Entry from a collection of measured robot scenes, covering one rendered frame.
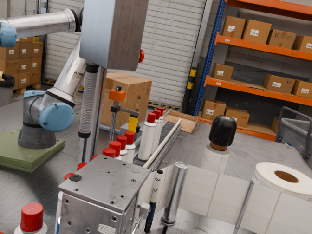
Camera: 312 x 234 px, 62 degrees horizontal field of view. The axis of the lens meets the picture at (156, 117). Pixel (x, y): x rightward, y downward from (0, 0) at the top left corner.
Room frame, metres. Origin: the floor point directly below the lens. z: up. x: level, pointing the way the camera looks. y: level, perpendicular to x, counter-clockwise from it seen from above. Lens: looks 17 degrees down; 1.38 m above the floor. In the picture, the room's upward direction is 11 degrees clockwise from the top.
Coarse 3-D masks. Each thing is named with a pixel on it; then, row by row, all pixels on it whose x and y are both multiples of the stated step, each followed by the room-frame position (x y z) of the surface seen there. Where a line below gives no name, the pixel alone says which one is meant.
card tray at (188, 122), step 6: (162, 114) 1.85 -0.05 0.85; (168, 114) 1.96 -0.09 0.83; (174, 114) 1.95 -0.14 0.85; (180, 114) 1.94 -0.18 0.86; (186, 114) 1.93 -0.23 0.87; (168, 120) 1.80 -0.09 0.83; (174, 120) 1.83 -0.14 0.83; (186, 120) 1.89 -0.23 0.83; (192, 120) 1.92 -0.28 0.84; (186, 126) 1.74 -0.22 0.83; (192, 126) 1.77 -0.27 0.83; (192, 132) 1.64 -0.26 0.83
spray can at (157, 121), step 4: (156, 112) 1.07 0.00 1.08; (160, 112) 1.08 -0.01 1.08; (156, 116) 1.07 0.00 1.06; (156, 120) 1.07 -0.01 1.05; (160, 120) 1.09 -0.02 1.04; (156, 124) 1.06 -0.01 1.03; (156, 128) 1.07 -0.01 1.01; (156, 132) 1.07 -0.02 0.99; (156, 136) 1.07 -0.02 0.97; (156, 140) 1.08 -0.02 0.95; (152, 144) 1.06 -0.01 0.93; (152, 148) 1.07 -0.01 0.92; (152, 152) 1.07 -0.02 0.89
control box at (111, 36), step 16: (96, 0) 0.71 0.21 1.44; (112, 0) 0.65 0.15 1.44; (128, 0) 0.67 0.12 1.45; (144, 0) 0.70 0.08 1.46; (96, 16) 0.70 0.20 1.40; (112, 16) 0.64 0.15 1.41; (128, 16) 0.67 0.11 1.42; (144, 16) 0.70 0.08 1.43; (96, 32) 0.70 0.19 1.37; (112, 32) 0.64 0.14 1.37; (128, 32) 0.67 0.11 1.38; (80, 48) 0.76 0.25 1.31; (96, 48) 0.69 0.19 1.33; (112, 48) 0.65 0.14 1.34; (128, 48) 0.68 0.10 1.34; (96, 64) 0.68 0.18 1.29; (112, 64) 0.65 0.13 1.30; (128, 64) 0.68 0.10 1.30
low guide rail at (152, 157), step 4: (180, 120) 1.58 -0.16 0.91; (176, 124) 1.48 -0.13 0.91; (172, 132) 1.35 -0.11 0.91; (168, 136) 1.25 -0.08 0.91; (164, 140) 1.19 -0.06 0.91; (160, 144) 1.13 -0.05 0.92; (164, 144) 1.18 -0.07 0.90; (160, 148) 1.09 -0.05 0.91; (156, 152) 1.03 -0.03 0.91; (152, 156) 0.98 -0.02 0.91; (148, 160) 0.94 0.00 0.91; (152, 160) 0.97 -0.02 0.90; (144, 164) 0.90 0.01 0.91; (148, 164) 0.91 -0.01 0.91
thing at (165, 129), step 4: (164, 124) 1.54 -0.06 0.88; (168, 124) 1.56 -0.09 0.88; (172, 124) 1.58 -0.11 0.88; (164, 128) 1.47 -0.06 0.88; (168, 128) 1.49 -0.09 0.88; (172, 128) 1.50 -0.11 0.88; (176, 128) 1.52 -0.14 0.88; (164, 132) 1.40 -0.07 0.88; (168, 132) 1.41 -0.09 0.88; (160, 136) 1.32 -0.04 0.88; (164, 136) 1.33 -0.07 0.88; (160, 140) 1.27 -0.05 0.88; (168, 140) 1.29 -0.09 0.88; (136, 156) 1.02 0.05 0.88; (156, 156) 1.07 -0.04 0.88; (136, 160) 0.99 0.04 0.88; (140, 160) 1.00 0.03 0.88; (136, 164) 0.95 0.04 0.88; (140, 164) 0.96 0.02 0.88; (148, 168) 0.94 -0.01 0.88
